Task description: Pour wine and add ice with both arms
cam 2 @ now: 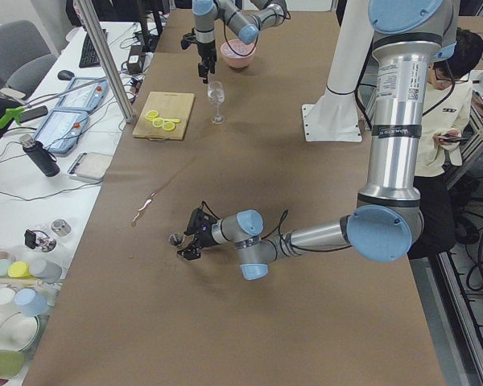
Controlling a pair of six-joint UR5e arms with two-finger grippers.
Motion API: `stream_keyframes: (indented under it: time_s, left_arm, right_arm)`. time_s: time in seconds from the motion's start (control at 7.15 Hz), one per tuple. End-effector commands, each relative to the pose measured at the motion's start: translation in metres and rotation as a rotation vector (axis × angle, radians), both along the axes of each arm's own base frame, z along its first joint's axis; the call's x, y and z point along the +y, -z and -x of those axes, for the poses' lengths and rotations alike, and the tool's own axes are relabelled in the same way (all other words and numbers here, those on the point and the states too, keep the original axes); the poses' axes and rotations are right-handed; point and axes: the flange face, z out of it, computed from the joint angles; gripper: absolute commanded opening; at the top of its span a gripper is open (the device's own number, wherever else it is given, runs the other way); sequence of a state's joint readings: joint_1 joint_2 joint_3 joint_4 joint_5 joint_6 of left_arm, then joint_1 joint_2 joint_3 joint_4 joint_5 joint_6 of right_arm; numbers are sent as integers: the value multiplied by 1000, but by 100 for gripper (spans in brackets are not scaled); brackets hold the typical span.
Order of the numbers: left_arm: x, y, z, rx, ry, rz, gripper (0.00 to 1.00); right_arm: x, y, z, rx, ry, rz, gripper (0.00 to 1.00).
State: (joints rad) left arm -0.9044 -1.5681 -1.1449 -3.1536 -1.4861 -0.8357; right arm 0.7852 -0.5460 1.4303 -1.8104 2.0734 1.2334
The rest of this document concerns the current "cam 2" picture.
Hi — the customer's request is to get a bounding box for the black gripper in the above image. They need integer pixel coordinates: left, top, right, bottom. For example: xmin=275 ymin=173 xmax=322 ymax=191
xmin=197 ymin=40 xmax=217 ymax=84
xmin=177 ymin=227 xmax=214 ymax=261

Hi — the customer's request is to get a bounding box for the steel cocktail jigger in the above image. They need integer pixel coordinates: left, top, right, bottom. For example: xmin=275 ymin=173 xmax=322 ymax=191
xmin=167 ymin=232 xmax=187 ymax=259

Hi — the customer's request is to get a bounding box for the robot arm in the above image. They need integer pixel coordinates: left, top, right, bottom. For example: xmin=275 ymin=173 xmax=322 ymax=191
xmin=181 ymin=0 xmax=289 ymax=84
xmin=180 ymin=1 xmax=460 ymax=280

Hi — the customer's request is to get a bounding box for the clear wine glass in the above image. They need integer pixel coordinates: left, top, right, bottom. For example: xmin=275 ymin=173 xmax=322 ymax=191
xmin=207 ymin=81 xmax=225 ymax=124

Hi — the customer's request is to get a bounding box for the pile of clear ice cubes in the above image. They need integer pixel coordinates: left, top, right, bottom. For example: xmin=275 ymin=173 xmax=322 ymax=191
xmin=221 ymin=39 xmax=254 ymax=59

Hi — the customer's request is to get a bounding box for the pink bowl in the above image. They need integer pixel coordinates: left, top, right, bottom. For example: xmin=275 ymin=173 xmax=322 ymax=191
xmin=221 ymin=39 xmax=256 ymax=69

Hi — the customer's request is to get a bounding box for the bamboo cutting board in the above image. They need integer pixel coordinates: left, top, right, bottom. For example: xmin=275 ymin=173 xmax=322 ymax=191
xmin=132 ymin=92 xmax=195 ymax=141

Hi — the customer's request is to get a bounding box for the yellow lemon slice three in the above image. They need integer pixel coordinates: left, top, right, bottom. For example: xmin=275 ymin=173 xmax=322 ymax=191
xmin=162 ymin=121 xmax=175 ymax=132

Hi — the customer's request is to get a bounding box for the black power adapter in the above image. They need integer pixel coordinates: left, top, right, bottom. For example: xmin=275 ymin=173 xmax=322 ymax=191
xmin=126 ymin=45 xmax=146 ymax=75

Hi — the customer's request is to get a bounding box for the yellow lemon slice one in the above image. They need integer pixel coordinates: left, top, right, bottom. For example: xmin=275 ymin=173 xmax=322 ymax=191
xmin=145 ymin=110 xmax=159 ymax=121

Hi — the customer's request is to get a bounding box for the yellow lemon slice two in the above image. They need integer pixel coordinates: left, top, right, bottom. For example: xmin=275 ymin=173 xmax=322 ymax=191
xmin=152 ymin=117 xmax=165 ymax=127

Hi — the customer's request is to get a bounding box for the black keyboard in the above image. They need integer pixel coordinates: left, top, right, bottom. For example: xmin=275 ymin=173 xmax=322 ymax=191
xmin=78 ymin=33 xmax=101 ymax=68

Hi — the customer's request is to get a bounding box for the blue teach pendant far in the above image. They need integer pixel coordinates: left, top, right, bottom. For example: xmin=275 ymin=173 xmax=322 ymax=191
xmin=56 ymin=77 xmax=109 ymax=113

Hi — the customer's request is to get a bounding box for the blue teach pendant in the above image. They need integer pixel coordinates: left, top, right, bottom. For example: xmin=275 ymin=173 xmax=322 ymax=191
xmin=35 ymin=109 xmax=89 ymax=155
xmin=56 ymin=77 xmax=109 ymax=113

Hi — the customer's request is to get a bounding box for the white digital scale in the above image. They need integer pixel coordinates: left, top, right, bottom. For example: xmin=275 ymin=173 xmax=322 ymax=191
xmin=67 ymin=152 xmax=113 ymax=183

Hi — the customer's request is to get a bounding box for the black computer mouse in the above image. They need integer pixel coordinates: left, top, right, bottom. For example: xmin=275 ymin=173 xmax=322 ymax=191
xmin=57 ymin=70 xmax=75 ymax=81

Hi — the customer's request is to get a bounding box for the grey cup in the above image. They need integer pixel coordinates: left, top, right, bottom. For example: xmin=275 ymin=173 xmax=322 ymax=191
xmin=29 ymin=258 xmax=63 ymax=284

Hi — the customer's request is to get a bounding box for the blue teach pendant near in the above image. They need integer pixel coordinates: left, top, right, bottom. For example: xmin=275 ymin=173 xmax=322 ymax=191
xmin=35 ymin=109 xmax=89 ymax=155

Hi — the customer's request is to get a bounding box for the light blue cup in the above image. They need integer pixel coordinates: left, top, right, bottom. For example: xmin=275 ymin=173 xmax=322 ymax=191
xmin=14 ymin=288 xmax=48 ymax=317

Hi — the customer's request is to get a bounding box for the black water bottle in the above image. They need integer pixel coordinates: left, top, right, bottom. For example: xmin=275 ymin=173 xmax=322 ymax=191
xmin=19 ymin=134 xmax=60 ymax=177

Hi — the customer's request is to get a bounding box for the yellow cup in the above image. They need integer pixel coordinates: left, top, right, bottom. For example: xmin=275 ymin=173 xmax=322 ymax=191
xmin=7 ymin=261 xmax=35 ymax=280

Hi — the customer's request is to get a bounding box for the grey office chair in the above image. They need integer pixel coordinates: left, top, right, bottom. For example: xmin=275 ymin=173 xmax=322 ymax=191
xmin=0 ymin=20 xmax=57 ymax=97

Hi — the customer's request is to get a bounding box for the white plate green rim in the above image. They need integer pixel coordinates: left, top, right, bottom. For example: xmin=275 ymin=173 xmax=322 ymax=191
xmin=0 ymin=313 xmax=40 ymax=351

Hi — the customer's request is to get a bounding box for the mint green cup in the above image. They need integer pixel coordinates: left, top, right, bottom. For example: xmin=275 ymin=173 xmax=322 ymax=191
xmin=0 ymin=259 xmax=12 ymax=278

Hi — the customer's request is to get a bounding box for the seated person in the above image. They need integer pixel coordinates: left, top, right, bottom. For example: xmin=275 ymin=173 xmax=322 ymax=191
xmin=407 ymin=28 xmax=483 ymax=260

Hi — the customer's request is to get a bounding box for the aluminium frame post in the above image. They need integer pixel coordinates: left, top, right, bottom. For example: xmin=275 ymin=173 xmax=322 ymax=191
xmin=72 ymin=0 xmax=134 ymax=123

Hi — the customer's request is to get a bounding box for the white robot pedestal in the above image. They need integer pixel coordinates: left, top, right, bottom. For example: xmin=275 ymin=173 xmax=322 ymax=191
xmin=302 ymin=0 xmax=374 ymax=142

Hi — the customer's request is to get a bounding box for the green handled grabber tool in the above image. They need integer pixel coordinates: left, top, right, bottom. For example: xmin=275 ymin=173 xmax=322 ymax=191
xmin=0 ymin=77 xmax=105 ymax=129

